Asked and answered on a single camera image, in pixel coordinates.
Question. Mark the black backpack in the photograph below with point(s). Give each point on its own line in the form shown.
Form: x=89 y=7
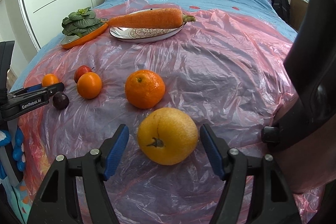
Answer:
x=282 y=8

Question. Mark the dark plum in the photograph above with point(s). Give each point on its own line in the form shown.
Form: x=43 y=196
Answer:
x=60 y=101

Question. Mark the medium orange mandarin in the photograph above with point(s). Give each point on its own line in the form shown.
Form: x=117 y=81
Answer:
x=89 y=85

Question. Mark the green toy bok choy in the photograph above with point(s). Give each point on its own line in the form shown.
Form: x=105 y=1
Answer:
x=81 y=23

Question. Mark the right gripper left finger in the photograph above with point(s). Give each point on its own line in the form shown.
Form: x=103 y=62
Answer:
x=57 y=200

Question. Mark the small orange mandarin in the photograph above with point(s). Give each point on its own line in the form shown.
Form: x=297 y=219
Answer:
x=49 y=79

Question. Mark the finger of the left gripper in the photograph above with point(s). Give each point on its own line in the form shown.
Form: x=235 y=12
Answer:
x=24 y=90
x=12 y=108

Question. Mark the wooden drawer cabinet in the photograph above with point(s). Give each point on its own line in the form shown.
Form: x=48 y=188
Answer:
x=298 y=10

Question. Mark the large toy carrot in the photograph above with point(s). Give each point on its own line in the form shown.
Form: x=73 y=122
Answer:
x=166 y=18

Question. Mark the pink plastic sheet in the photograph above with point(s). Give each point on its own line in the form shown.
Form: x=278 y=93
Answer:
x=196 y=63

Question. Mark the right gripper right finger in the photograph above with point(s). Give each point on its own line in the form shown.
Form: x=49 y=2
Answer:
x=271 y=201

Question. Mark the yellow pear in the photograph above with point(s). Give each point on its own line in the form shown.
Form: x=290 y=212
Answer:
x=167 y=136

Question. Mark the large orange mandarin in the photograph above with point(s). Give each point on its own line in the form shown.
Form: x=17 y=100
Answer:
x=144 y=89

